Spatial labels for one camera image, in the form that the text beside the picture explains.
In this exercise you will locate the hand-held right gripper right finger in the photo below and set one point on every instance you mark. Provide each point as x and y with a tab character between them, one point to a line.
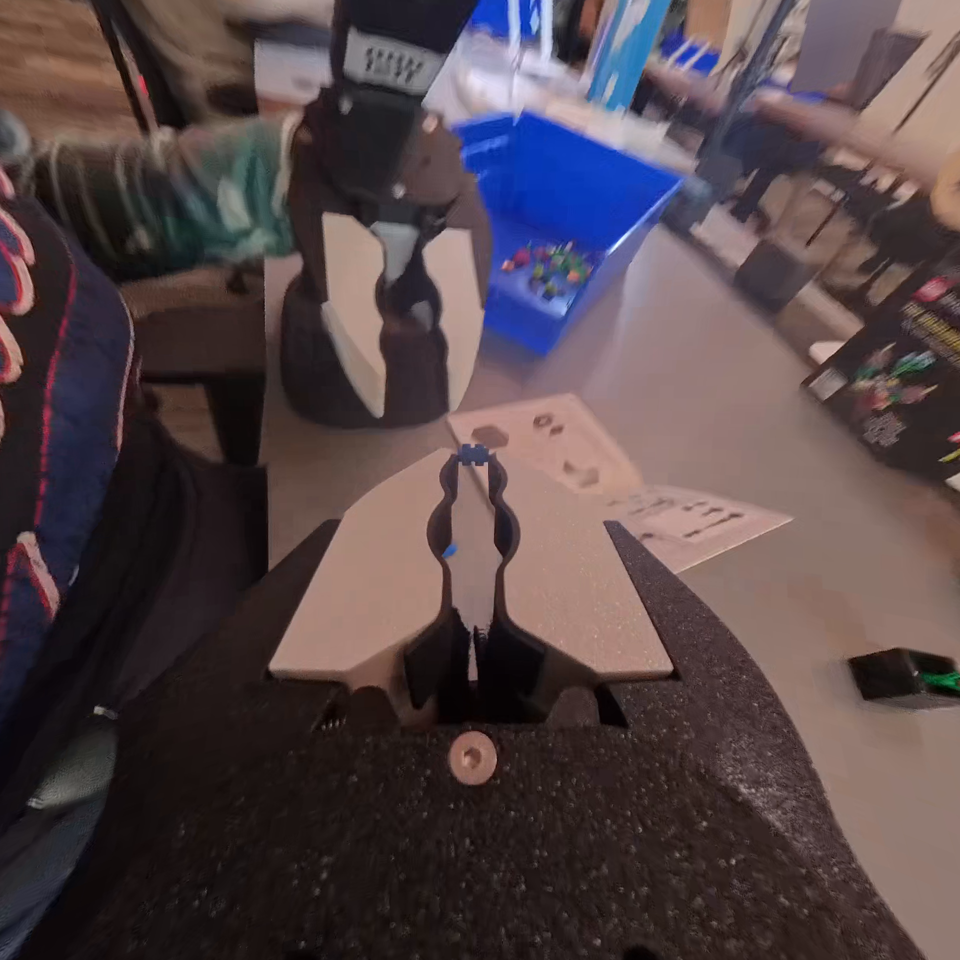
585	593

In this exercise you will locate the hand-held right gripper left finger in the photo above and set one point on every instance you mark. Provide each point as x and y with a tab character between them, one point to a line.
368	593

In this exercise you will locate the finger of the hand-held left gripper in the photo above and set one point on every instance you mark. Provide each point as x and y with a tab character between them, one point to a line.
353	300
461	300

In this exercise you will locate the pile of small toy bricks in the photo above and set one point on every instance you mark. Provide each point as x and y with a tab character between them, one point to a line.
548	270

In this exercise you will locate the white instruction booklet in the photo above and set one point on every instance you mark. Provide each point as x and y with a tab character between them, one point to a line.
600	465

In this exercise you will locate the small blue flower brick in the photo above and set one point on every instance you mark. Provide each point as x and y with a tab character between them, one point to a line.
474	453

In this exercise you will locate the blue plastic bin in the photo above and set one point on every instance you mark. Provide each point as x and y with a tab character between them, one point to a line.
585	195

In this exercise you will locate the black square frame brick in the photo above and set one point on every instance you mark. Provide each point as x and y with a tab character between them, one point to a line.
893	675

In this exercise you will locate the green toy stem brick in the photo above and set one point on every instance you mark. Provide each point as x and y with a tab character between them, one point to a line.
945	683

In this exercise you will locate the black glossy cardboard box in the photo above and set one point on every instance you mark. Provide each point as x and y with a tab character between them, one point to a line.
900	383

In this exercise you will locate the person's left forearm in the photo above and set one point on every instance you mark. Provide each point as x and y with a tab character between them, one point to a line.
165	195

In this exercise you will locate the grey desk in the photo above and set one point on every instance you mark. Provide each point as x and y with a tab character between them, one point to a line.
705	420

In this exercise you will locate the black mesh cushion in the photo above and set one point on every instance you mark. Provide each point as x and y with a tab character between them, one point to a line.
323	390

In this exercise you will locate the dark charger block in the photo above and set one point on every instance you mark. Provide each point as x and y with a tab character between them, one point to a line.
687	203

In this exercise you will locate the blue printed carton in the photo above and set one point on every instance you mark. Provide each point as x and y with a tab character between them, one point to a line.
627	45

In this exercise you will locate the person's dark clothing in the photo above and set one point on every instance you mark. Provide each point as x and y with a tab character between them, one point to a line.
60	495

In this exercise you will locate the wooden table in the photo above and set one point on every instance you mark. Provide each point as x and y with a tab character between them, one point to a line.
810	135

